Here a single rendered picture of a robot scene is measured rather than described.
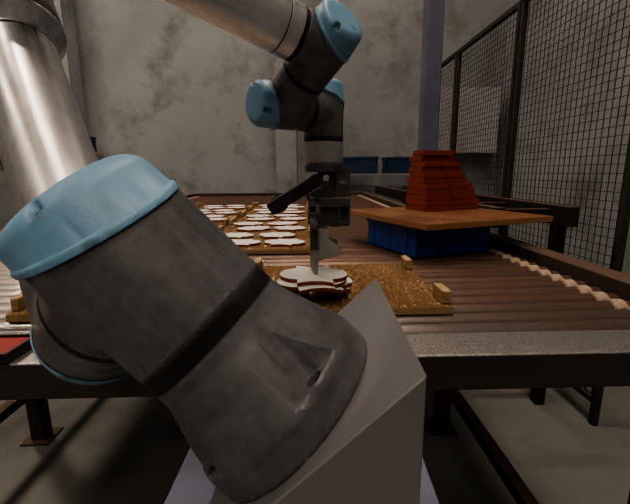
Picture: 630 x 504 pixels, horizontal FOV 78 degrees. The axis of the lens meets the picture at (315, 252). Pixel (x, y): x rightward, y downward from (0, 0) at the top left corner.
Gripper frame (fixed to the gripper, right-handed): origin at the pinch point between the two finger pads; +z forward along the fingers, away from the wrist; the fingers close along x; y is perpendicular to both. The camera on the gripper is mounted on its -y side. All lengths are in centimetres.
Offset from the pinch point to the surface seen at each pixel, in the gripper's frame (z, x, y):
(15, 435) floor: 102, 83, -137
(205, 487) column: 12.7, -43.4, -11.2
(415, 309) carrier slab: 6.5, -8.5, 19.3
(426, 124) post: -47, 174, 72
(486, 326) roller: 7.8, -13.5, 30.6
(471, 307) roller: 7.9, -3.6, 32.0
